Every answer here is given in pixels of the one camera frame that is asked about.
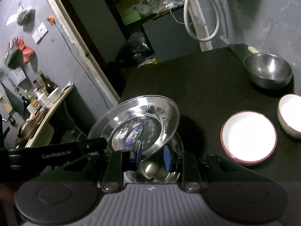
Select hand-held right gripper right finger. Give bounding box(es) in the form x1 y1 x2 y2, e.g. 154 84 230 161
165 145 275 192

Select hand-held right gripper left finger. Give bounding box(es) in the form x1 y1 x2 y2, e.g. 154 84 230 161
40 141 143 192

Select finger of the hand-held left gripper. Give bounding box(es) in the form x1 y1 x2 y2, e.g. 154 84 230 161
80 138 108 156

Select plain steel plate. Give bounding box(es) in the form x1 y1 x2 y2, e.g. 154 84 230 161
123 132 184 184

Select steel plate with oval sticker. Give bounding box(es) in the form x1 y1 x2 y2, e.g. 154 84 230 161
87 95 180 164

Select white bowl with red rim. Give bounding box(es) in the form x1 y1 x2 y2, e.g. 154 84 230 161
277 94 301 139
220 111 277 166

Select large steel bowl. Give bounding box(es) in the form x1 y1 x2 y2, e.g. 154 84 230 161
244 53 293 89

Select wooden side counter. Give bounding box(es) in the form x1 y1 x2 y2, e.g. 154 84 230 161
24 85 75 147

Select cluster of condiment bottles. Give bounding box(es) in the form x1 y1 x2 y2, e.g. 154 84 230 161
21 80 51 114

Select small white bowl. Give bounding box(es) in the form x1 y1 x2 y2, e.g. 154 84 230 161
47 86 63 103

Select dark glass bottle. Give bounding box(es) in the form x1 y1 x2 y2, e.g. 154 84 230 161
38 71 56 95

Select red hanging plastic bags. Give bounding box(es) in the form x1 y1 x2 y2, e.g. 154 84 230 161
9 37 35 64

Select black garbage bag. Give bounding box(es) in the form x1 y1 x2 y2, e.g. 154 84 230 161
117 31 154 67

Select dark grey cabinet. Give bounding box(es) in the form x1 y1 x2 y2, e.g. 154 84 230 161
142 7 202 63

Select green box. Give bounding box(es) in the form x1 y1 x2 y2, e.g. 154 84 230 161
122 12 142 25

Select grey hanging plastic bag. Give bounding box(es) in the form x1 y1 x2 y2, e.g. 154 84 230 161
7 2 36 27

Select thin wall cable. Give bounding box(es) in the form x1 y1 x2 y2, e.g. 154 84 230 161
54 23 100 86

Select cream wooden door frame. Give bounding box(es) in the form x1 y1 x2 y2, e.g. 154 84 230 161
39 0 121 104

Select white wall switch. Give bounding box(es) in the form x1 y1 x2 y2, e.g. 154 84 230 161
32 22 49 44

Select cleaver with cream handle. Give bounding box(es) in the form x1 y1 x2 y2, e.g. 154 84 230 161
228 43 259 63

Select thin white cable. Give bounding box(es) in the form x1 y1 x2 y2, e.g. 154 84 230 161
170 9 187 25

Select thick white hose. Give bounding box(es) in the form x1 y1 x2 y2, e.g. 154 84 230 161
184 0 221 42

